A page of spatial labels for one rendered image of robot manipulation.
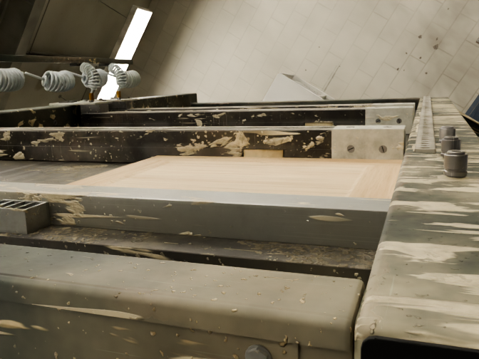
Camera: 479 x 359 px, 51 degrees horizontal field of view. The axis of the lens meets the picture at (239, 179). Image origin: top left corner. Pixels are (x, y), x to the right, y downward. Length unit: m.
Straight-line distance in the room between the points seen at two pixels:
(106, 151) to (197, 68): 5.44
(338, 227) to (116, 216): 0.26
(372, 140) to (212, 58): 5.59
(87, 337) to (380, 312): 0.18
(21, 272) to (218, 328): 0.14
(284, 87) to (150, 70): 2.57
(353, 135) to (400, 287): 0.63
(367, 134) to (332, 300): 0.65
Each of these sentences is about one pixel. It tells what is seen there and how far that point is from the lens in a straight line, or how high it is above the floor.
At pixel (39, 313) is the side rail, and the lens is 0.35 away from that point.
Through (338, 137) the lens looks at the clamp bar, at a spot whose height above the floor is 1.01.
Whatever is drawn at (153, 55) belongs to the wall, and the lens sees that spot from 6.79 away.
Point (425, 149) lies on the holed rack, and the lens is 0.79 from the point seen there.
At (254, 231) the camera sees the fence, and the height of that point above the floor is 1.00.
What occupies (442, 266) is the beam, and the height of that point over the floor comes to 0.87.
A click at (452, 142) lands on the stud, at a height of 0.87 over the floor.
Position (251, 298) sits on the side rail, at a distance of 0.28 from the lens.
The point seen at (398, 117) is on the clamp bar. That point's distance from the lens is 1.44.
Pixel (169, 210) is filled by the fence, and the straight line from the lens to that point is 0.56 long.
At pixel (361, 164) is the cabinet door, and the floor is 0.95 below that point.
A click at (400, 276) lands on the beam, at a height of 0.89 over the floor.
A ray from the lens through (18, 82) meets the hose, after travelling 1.54.
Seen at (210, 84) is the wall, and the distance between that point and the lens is 6.44.
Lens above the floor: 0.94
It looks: 11 degrees up
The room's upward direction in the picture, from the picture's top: 56 degrees counter-clockwise
